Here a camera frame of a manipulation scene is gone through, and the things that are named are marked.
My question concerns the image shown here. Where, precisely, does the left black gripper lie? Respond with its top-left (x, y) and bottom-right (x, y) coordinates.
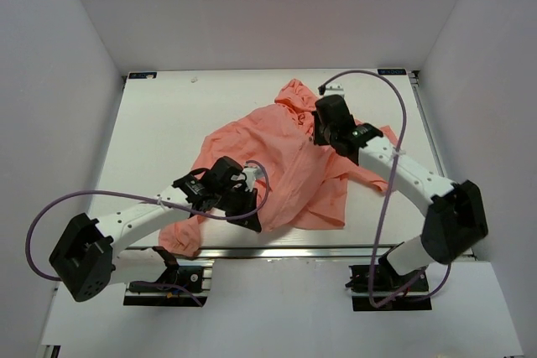
top-left (214, 185), bottom-right (261, 232)

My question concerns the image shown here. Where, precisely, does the salmon pink jacket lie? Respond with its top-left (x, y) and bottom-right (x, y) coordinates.
top-left (159, 79), bottom-right (388, 256)

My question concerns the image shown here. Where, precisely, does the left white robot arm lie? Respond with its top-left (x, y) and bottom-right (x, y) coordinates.
top-left (49, 157), bottom-right (269, 302)

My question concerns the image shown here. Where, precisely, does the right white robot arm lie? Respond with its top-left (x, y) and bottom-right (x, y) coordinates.
top-left (312, 95), bottom-right (488, 290)

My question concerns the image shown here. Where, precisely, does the right blue corner label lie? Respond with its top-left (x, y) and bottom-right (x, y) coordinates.
top-left (377, 68), bottom-right (408, 76)

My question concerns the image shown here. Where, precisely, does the blue corner label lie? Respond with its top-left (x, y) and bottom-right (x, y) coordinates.
top-left (377, 68), bottom-right (408, 76)
top-left (128, 72), bottom-right (157, 80)

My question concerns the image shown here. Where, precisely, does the left blue corner label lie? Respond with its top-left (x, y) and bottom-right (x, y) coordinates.
top-left (128, 72), bottom-right (157, 80)

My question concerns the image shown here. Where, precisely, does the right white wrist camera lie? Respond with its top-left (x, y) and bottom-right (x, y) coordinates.
top-left (318, 82), bottom-right (345, 97)

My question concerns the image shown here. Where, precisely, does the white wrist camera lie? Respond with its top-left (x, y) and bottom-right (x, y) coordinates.
top-left (238, 164), bottom-right (267, 192)
top-left (318, 82), bottom-right (345, 97)

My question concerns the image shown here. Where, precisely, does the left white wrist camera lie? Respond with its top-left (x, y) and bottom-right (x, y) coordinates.
top-left (238, 164), bottom-right (267, 192)

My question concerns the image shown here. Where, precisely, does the front aluminium rail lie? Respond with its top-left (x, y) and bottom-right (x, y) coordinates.
top-left (117, 242), bottom-right (477, 262)

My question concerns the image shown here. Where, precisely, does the aluminium rail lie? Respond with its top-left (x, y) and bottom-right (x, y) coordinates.
top-left (117, 242), bottom-right (477, 262)
top-left (409, 69), bottom-right (477, 258)

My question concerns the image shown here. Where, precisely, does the right aluminium rail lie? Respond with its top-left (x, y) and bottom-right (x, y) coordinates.
top-left (409, 69), bottom-right (477, 258)

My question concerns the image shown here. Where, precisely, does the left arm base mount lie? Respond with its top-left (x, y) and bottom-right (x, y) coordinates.
top-left (122, 246), bottom-right (212, 308)

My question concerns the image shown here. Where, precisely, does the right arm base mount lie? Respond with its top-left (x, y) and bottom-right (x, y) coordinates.
top-left (345, 264), bottom-right (432, 312)

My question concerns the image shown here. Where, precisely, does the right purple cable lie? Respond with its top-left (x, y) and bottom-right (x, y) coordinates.
top-left (316, 69), bottom-right (453, 309)

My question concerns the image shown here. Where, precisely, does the purple cable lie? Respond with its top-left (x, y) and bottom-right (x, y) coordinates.
top-left (24, 159), bottom-right (272, 307)
top-left (316, 69), bottom-right (453, 309)

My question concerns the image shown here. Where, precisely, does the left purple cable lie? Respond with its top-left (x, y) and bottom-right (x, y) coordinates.
top-left (24, 159), bottom-right (272, 307)

